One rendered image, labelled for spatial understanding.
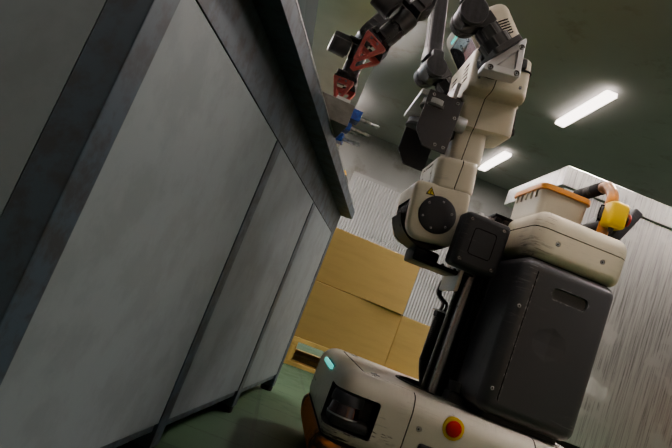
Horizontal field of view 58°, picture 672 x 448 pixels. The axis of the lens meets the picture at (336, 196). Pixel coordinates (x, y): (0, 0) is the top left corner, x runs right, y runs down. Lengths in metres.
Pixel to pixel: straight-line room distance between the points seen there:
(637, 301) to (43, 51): 4.62
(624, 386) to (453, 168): 3.46
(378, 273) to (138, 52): 3.15
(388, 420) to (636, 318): 3.68
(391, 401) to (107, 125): 0.99
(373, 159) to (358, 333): 7.73
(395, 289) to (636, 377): 2.01
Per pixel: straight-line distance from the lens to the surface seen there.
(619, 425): 4.98
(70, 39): 0.72
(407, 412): 1.47
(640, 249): 5.02
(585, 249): 1.64
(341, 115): 1.46
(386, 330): 3.80
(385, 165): 11.26
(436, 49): 2.11
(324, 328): 3.67
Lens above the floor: 0.39
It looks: 10 degrees up
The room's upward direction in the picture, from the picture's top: 21 degrees clockwise
